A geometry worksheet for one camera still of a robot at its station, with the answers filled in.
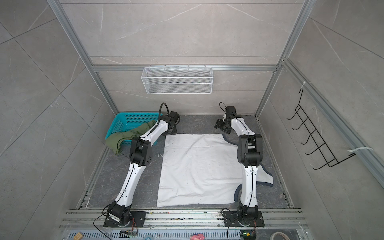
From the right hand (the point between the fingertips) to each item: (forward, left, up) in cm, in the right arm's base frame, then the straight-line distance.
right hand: (218, 126), depth 106 cm
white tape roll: (-64, -18, -5) cm, 67 cm away
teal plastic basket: (+7, +71, +1) cm, 71 cm away
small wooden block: (-62, +73, -3) cm, 96 cm away
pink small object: (-64, +16, -1) cm, 66 cm away
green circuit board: (-63, -7, -6) cm, 64 cm away
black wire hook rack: (-42, -37, +27) cm, 62 cm away
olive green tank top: (-7, +59, +3) cm, 59 cm away
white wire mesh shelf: (+21, +28, +25) cm, 43 cm away
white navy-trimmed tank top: (-30, +13, -5) cm, 33 cm away
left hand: (+1, +35, -3) cm, 36 cm away
